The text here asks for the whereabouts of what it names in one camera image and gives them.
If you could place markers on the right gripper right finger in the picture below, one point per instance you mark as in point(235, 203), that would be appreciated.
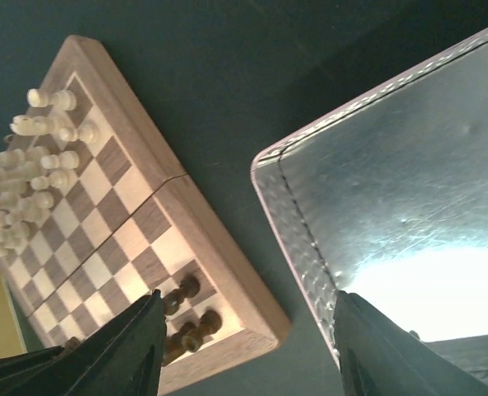
point(376, 357)

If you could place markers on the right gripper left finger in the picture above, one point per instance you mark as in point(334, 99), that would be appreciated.
point(124, 357)

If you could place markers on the dark chess piece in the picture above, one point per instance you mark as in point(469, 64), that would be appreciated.
point(210, 323)

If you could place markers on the dark chess pawn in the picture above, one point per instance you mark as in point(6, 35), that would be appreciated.
point(188, 288)

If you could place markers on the wooden chess board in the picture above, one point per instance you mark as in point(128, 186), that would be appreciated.
point(130, 221)

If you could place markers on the pink metal tin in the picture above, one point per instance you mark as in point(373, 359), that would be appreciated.
point(387, 197)

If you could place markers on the white pawn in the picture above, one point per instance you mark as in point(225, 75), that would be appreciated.
point(36, 206)
point(67, 159)
point(58, 179)
point(87, 133)
point(13, 236)

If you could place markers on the white king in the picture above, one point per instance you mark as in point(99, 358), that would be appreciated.
point(16, 180)

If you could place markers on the white bishop right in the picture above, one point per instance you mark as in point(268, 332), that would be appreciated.
point(17, 157)

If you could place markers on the white knight right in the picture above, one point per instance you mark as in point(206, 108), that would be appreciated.
point(39, 125)

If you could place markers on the white rook right corner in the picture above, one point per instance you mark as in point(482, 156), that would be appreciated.
point(40, 98)

